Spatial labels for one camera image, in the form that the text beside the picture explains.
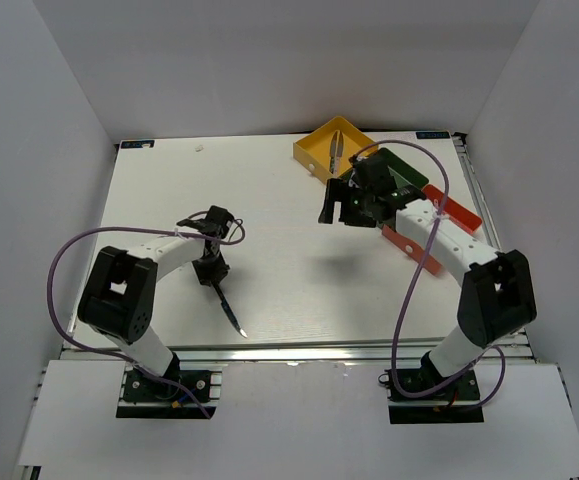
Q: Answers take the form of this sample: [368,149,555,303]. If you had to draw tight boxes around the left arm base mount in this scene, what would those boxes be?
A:
[116,368,222,420]

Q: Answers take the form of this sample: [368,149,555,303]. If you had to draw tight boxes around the pink handled knife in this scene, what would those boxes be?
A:
[334,131,344,170]

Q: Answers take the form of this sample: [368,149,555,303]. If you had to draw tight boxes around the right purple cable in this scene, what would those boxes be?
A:
[351,140,508,401]

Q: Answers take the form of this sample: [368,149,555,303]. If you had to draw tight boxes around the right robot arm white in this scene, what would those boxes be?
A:
[319,158,537,399]

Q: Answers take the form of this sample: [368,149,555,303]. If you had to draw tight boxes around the purple cable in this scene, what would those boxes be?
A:
[47,210,246,419]
[351,140,508,401]

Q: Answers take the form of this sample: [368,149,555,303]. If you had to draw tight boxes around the green handled knife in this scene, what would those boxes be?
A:
[328,130,338,175]

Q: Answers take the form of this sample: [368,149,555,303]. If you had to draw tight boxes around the orange container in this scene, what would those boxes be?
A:
[381,184,482,276]

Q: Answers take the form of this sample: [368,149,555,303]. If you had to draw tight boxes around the right blue table label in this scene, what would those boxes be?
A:
[415,131,451,140]

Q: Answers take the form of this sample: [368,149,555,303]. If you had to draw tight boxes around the left blue table label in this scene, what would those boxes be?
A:
[119,139,155,149]

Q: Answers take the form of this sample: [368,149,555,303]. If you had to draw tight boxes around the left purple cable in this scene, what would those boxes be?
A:
[47,210,246,419]

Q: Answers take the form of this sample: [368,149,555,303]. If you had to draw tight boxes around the blue table label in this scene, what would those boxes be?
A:
[415,131,451,140]
[119,139,155,149]

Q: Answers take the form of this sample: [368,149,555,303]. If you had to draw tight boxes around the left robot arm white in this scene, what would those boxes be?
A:
[77,206,235,399]

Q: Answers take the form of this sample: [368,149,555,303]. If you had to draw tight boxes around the green container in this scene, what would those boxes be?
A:
[337,148,429,194]

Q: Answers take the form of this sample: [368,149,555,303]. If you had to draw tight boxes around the yellow container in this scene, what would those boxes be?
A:
[293,116,373,184]

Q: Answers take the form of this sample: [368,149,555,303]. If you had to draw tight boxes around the dark handled knife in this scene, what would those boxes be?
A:
[213,283,248,338]

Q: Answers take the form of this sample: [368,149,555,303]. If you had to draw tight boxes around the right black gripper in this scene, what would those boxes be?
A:
[318,179,376,229]

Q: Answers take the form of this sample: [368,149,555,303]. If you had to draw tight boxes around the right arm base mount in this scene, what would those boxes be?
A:
[378,370,484,425]

